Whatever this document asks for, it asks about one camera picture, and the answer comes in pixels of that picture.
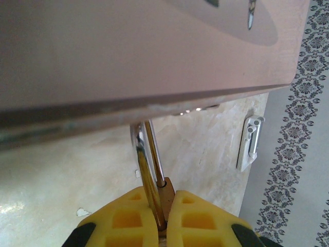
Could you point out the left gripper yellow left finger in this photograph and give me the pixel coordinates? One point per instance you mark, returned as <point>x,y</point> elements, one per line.
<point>123,226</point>

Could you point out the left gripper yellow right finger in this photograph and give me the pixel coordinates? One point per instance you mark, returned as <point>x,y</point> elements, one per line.
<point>205,226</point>

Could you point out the small pale ridged clip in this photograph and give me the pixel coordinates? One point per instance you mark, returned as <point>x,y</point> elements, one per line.
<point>250,144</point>

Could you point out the pink tin box with picture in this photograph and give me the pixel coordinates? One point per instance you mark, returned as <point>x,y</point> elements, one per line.
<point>128,51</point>

